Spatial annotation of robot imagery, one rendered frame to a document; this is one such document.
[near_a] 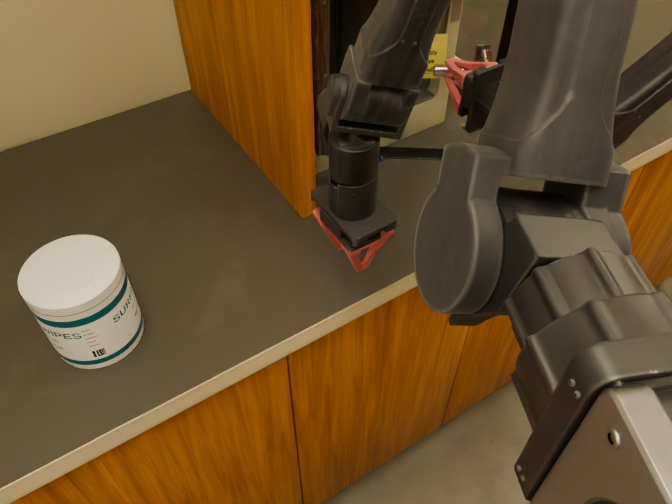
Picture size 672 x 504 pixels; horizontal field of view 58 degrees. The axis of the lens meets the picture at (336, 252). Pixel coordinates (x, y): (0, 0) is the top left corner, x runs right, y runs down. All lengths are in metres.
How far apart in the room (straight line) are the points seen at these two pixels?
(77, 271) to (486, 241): 0.64
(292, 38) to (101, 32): 0.57
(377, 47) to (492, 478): 1.48
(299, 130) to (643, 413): 0.79
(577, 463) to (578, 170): 0.16
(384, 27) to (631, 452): 0.43
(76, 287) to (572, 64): 0.67
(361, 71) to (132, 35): 0.84
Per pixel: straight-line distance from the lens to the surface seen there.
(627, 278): 0.32
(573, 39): 0.35
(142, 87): 1.44
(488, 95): 0.90
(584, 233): 0.34
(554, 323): 0.29
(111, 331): 0.89
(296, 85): 0.91
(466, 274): 0.33
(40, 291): 0.87
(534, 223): 0.33
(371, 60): 0.59
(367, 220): 0.72
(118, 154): 1.29
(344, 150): 0.65
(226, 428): 1.10
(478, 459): 1.90
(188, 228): 1.10
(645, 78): 0.83
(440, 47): 1.01
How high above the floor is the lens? 1.70
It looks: 48 degrees down
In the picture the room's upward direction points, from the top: straight up
